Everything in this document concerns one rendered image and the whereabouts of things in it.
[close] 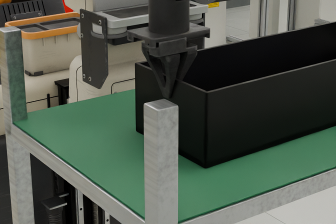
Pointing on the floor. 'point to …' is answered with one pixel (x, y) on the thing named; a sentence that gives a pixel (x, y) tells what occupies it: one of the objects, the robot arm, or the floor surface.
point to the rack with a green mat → (147, 158)
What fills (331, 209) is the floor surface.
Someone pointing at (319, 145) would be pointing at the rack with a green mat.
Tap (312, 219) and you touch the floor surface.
